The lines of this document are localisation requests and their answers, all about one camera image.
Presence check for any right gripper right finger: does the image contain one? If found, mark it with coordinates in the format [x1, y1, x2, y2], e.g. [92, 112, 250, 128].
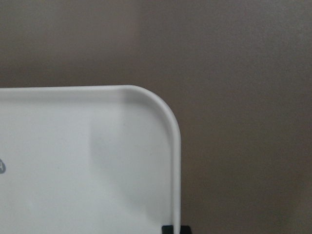
[180, 225, 191, 234]

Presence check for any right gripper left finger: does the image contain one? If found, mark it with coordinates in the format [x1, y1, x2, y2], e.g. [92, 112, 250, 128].
[161, 225, 173, 234]

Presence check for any cream rabbit tray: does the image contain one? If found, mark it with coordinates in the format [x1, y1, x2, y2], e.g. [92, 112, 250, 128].
[0, 85, 181, 234]

